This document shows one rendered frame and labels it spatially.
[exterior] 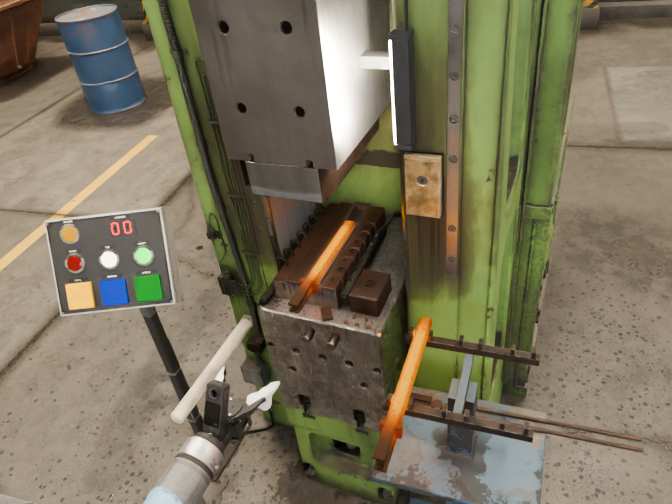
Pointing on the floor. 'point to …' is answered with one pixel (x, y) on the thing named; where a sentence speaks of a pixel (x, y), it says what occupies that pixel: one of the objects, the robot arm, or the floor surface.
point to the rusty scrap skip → (18, 36)
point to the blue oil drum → (102, 58)
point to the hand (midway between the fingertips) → (251, 371)
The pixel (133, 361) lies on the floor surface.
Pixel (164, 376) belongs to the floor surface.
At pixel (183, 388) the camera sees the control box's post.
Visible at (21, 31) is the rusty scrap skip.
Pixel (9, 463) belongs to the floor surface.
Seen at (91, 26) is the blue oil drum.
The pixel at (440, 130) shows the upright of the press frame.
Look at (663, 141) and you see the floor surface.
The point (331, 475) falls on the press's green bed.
